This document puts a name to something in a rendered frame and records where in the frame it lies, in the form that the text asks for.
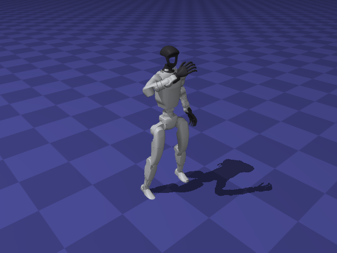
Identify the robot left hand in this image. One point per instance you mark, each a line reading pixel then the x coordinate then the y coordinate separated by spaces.
pixel 191 117

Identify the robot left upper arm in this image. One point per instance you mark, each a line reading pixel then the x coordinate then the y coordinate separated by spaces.
pixel 182 87

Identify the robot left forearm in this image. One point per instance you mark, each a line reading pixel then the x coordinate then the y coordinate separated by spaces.
pixel 184 101

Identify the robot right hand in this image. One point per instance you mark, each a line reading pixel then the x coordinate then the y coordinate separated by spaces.
pixel 183 70

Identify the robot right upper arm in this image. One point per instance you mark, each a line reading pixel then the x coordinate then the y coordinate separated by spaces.
pixel 150 91

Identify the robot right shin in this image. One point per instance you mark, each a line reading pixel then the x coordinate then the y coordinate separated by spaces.
pixel 149 173

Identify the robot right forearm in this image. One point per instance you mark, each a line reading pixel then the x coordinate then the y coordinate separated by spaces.
pixel 166 83

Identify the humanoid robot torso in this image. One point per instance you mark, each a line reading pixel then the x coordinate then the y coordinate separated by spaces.
pixel 167 99

